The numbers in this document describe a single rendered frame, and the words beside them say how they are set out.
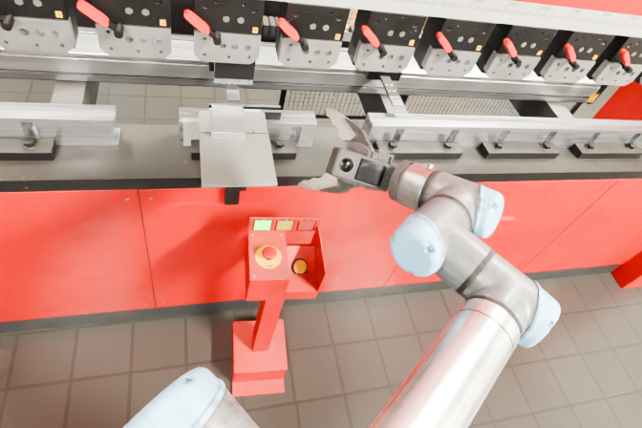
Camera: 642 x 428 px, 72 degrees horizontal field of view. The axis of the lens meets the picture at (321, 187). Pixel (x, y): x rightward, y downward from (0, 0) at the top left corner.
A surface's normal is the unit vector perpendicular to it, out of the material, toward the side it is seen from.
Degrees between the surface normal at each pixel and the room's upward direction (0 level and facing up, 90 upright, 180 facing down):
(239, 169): 0
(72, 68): 90
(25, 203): 90
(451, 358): 25
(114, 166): 0
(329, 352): 0
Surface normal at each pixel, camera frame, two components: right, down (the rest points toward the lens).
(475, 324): -0.11, -0.84
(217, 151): 0.21, -0.64
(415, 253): -0.64, 0.41
